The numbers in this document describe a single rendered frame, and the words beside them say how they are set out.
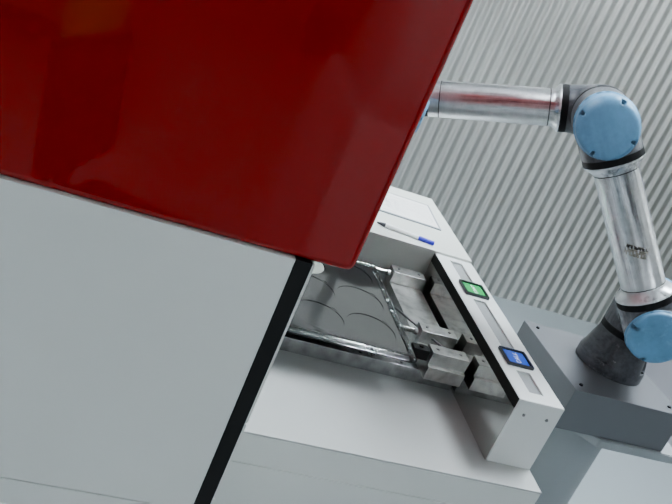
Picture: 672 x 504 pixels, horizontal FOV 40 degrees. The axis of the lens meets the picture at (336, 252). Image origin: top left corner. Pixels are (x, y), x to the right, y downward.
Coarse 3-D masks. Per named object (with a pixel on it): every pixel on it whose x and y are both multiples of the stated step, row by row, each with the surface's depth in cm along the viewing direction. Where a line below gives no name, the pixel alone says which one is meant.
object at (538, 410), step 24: (456, 264) 207; (456, 288) 193; (480, 312) 187; (504, 336) 182; (504, 360) 171; (528, 384) 167; (528, 408) 161; (552, 408) 162; (504, 432) 162; (528, 432) 163; (504, 456) 165; (528, 456) 166
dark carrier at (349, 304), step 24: (360, 264) 201; (312, 288) 181; (336, 288) 185; (360, 288) 189; (312, 312) 172; (336, 312) 176; (360, 312) 179; (384, 312) 184; (336, 336) 167; (360, 336) 170; (384, 336) 174
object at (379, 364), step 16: (288, 336) 171; (304, 352) 172; (320, 352) 173; (336, 352) 174; (352, 352) 175; (368, 368) 177; (384, 368) 177; (400, 368) 178; (416, 368) 179; (432, 384) 181
